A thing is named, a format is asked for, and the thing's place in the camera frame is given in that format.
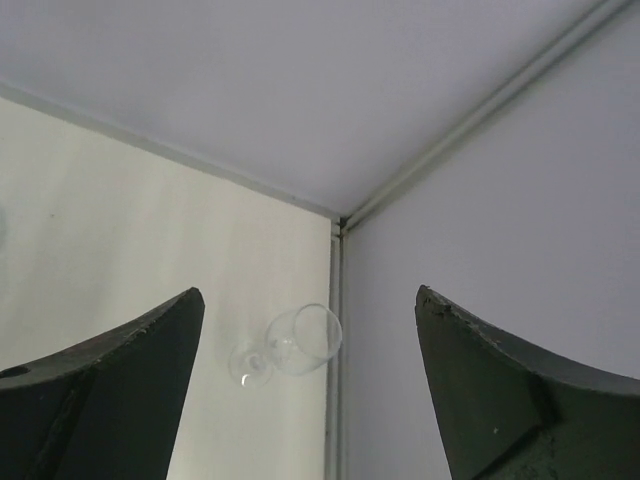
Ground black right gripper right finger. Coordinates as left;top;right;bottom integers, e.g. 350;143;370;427
415;286;639;479

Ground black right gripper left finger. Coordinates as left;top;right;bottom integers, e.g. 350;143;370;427
1;288;205;479

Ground tall clear wine glass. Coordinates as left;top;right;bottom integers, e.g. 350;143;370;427
228;303;343;388

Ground aluminium frame rail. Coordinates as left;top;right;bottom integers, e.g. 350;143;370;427
346;2;639;479

